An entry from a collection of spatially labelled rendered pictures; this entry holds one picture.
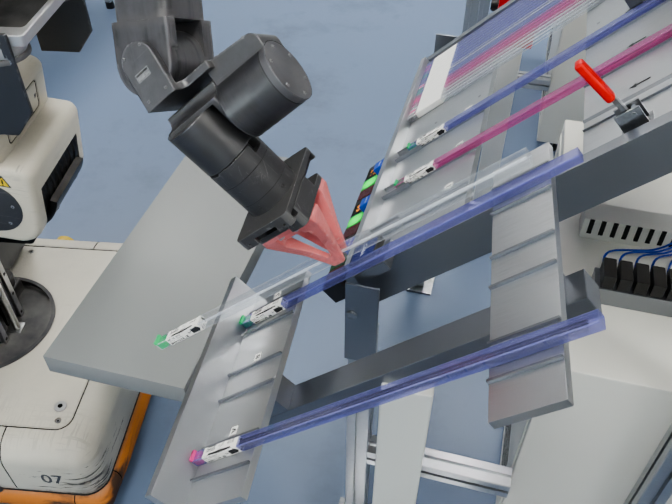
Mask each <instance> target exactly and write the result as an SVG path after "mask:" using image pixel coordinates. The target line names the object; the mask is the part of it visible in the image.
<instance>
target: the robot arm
mask: <svg viewBox="0 0 672 504"><path fill-rule="evenodd" d="M114 4H115V12H116V19H117V22H114V23H111V24H112V32H113V39H114V47H115V54H116V62H117V69H118V73H119V76H120V78H121V80H122V82H123V83H124V85H125V86H126V87H127V89H128V90H129V91H131V92H132V93H133V94H135V95H137V96H138V97H139V98H140V100H141V102H142V103H143V105H144V107H145V108H146V110H147V111H148V113H155V112H166V111H177V110H178V111H177V112H175V113H174V114H173V115H172V116H171V117H170V118H168V121H169V123H170V124H171V127H172V130H171V132H170V134H169V136H168V140H169V141H170V142H171V143H172V144H173V145H174V146H175V147H177V148H178V149H179V150H180V151H181V152H182V153H183V154H184V155H186V156H187V157H188V158H189V159H190V160H191V161H192V162H193V163H194V164H196V165H197V166H198V167H199V168H200V169H201V170H202V171H203V172H205V173H206V174H207V175H208V176H210V178H211V179H212V180H213V181H215V182H216V183H217V184H218V185H219V186H220V187H221V188H222V189H223V190H225V191H226V192H227V193H228V194H229V195H230V196H231V197H232V198H234V199H235V200H236V201H237V202H238V203H239V204H240V205H241V206H242V207H244V208H245V209H246V210H247V211H248V213H247V216H246V218H245V221H244V223H243V226H242V228H241V231H240V234H239V236H238V239H237V242H239V243H240V244H241V245H242V246H243V247H244V248H246V249H247V250H250V249H252V248H254V247H255V246H257V245H259V244H260V243H261V244H262V245H263V246H264V247H265V248H266V249H270V250H276V251H281V252H286V253H292V254H297V255H302V256H306V257H309V258H312V259H315V260H318V261H321V262H324V263H327V264H330V265H333V266H336V265H338V264H340V263H342V262H344V261H345V257H344V255H343V253H342V251H341V249H340V247H339V245H338V244H340V243H342V242H344V241H345V239H344V236H343V234H342V231H341V228H340V226H339V223H338V220H337V217H336V213H335V210H334V206H333V203H332V200H331V196H330V193H329V189H328V186H327V182H326V181H325V180H324V179H323V178H322V177H321V176H320V175H319V174H318V173H315V174H314V175H312V176H310V177H309V178H306V177H305V176H306V173H307V170H308V167H309V164H310V161H311V160H313V159H314V158H315V155H314V154H313V153H312V152H311V151H310V150H309V149H308V148H307V147H304V148H303V149H301V150H300V151H298V152H297V153H295V154H294V155H292V156H290V157H289V158H287V159H286V160H284V161H283V160H282V159H281V158H280V157H279V156H278V155H277V154H276V153H275V152H274V151H273V150H271V149H270V148H269V147H268V146H267V145H266V144H265V143H264V142H263V141H262V140H261V139H260V138H259V137H258V136H261V135H262V134H264V133H265V132H266V131H267V130H269V129H270V128H271V127H273V126H274V125H275V124H277V123H278V122H279V121H280V120H282V119H283V118H284V117H286V116H287V115H288V114H289V113H291V112H292V111H293V110H295V109H296V108H297V107H299V106H300V105H301V104H302V103H304V102H305V101H306V100H308V99H309V98H310V97H311V95H312V88H311V84H310V81H309V79H308V76H307V74H306V73H305V71H304V69H303V68H302V66H301V65H300V63H299V62H298V61H297V59H296V58H295V57H294V56H293V55H292V54H291V53H290V52H289V51H288V50H287V49H286V48H285V47H284V46H283V44H282V43H281V41H280V39H279V38H278V37H277V36H275V35H268V34H257V33H247V34H245V35H243V36H241V38H240V39H238V40H237V41H236V42H234V43H233V44H232V45H230V46H229V47H228V48H226V49H225V50H224V51H222V52H221V53H219V54H218V55H216V56H214V51H213V41H212V31H211V21H207V20H204V16H203V6H202V0H114ZM296 234H298V235H300V236H302V237H304V238H305V239H307V240H309V241H311V242H313V243H315V244H317V245H319V246H320V247H322V248H324V249H326V250H328V252H329V253H326V252H324V251H322V250H319V249H317V248H315V247H312V246H310V245H308V244H306V243H303V242H301V241H299V240H297V239H294V238H292V236H294V235H296Z"/></svg>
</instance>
